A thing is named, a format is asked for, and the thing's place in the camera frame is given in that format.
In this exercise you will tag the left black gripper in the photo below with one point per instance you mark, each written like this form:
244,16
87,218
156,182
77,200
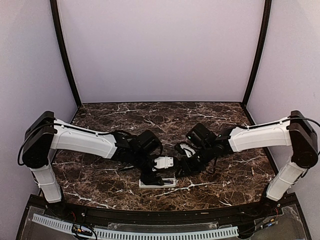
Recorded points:
151,179

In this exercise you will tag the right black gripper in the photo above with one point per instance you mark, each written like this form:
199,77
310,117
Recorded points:
188,168

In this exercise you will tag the blue battery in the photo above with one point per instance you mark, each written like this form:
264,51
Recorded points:
168,181

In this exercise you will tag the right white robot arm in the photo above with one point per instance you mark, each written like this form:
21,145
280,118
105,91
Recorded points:
294,131

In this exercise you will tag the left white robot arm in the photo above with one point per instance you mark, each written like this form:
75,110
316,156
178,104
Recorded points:
49,133

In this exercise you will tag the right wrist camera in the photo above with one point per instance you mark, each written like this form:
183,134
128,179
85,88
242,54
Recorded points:
185,149

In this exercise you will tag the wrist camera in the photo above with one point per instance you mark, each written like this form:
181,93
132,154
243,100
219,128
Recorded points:
185,149
163,162

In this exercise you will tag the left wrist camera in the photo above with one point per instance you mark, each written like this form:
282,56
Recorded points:
163,162

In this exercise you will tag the white cable duct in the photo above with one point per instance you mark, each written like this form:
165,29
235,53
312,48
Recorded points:
99,233

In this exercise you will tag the black front rail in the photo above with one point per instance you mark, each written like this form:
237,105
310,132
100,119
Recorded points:
242,214

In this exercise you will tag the right black frame post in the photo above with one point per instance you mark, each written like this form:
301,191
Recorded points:
258,52

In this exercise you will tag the black frame post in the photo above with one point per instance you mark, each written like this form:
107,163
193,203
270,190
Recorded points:
63,52
258,52

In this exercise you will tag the left black frame post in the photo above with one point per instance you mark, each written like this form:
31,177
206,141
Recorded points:
63,52

